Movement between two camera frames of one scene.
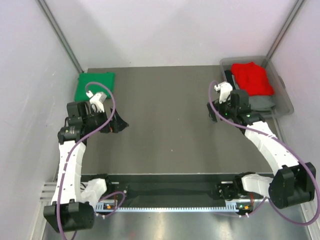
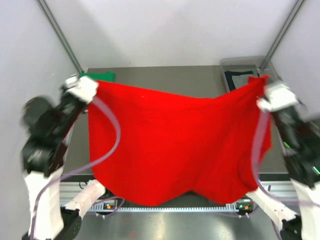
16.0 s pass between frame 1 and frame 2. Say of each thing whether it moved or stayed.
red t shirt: moved
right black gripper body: moved
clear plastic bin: stayed
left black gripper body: moved
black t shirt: stayed
